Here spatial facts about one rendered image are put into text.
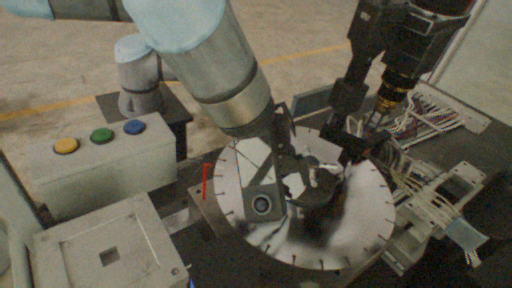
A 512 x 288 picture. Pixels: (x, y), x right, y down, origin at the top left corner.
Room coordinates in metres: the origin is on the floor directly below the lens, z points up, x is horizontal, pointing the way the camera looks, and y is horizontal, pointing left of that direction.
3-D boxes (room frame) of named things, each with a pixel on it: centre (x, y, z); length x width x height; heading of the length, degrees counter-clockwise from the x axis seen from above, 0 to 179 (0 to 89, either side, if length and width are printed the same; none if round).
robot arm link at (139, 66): (0.78, 0.35, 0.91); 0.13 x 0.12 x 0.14; 107
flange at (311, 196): (0.37, -0.12, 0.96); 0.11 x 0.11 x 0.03
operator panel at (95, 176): (0.44, 0.30, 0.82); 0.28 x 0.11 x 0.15; 130
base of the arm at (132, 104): (0.78, 0.36, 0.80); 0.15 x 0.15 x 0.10
